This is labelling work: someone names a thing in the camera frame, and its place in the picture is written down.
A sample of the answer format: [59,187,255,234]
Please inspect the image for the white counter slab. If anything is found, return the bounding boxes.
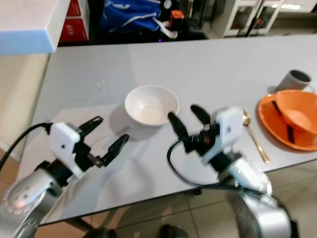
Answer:
[0,0,58,56]

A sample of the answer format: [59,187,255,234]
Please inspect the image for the orange and black device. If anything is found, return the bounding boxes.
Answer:
[169,9,185,32]

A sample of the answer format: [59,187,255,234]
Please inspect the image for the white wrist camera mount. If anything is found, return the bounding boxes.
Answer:
[200,106,245,165]
[49,122,86,178]

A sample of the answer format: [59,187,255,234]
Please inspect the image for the white cabinet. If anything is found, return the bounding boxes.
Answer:
[222,0,317,38]

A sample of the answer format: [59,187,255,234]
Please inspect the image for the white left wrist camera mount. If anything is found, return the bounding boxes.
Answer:
[49,122,86,178]

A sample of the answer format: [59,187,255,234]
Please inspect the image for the orange plate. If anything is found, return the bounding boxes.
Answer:
[257,92,317,152]

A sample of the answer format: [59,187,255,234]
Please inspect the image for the clear plastic scrap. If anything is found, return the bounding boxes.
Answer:
[93,81,107,100]

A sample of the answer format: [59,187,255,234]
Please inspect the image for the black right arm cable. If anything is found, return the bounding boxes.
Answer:
[166,140,233,190]

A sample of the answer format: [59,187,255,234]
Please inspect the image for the grey cup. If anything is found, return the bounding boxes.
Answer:
[275,70,313,93]

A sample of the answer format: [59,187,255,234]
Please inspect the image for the gold spoon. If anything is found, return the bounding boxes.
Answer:
[242,110,271,165]

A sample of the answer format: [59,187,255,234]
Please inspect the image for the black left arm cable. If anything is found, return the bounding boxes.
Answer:
[0,122,53,170]

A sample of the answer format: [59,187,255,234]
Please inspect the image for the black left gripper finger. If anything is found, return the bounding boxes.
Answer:
[104,134,130,167]
[79,117,104,134]

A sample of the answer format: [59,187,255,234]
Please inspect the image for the black utensil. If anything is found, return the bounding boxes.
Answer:
[271,101,299,145]

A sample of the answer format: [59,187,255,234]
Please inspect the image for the red box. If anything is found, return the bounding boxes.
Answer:
[59,0,90,45]

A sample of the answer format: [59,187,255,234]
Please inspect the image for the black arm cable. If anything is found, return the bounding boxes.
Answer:
[166,140,233,190]
[0,122,53,170]

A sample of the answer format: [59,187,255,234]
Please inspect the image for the white ceramic bowl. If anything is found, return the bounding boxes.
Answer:
[124,85,181,127]

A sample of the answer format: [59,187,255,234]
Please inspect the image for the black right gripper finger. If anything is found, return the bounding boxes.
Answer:
[167,112,192,150]
[190,105,213,128]

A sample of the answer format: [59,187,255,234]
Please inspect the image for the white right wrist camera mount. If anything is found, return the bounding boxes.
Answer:
[200,106,245,165]

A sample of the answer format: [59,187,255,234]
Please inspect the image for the black robot foot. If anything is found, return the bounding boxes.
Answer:
[158,224,190,238]

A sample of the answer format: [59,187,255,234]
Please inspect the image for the orange bowl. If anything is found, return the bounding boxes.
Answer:
[275,90,317,134]

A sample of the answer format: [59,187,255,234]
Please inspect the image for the blue bag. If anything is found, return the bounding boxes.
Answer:
[100,0,162,34]

